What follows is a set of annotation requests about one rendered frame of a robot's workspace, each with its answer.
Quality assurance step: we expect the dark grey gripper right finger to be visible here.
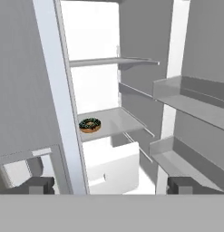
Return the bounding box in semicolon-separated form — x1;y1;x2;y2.
166;177;224;196

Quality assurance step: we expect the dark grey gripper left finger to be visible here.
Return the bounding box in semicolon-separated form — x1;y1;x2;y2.
3;177;55;196

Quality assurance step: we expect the white fridge drawer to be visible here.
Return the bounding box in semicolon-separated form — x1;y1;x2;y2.
82;137;141;196

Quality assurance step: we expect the grey fridge door with shelves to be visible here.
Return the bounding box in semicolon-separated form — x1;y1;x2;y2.
149;0;224;196

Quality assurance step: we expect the white and grey fridge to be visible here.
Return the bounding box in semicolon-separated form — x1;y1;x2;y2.
53;0;175;196

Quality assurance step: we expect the chocolate glazed donut with sprinkles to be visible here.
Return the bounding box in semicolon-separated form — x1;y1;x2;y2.
79;117;102;134

